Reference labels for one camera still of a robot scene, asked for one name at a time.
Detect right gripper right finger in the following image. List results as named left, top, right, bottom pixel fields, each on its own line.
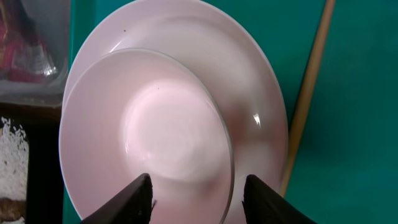
left=242, top=174, right=316, bottom=224

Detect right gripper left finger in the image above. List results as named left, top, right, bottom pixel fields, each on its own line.
left=80, top=173, right=154, bottom=224

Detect rice and food leftovers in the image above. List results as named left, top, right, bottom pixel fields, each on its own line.
left=1, top=116, right=29, bottom=224

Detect red snack wrapper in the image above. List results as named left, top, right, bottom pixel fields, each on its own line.
left=1, top=0, right=58, bottom=83

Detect wooden chopstick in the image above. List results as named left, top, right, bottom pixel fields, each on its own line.
left=280, top=0, right=335, bottom=196

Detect black waste tray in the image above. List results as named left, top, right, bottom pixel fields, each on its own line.
left=1, top=103, right=64, bottom=223

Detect teal serving tray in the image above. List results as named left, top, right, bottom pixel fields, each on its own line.
left=62, top=0, right=398, bottom=224

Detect large pink plate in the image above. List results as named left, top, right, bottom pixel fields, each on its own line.
left=63, top=1, right=288, bottom=223

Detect clear plastic bin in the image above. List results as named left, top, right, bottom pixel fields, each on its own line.
left=1, top=0, right=70, bottom=106

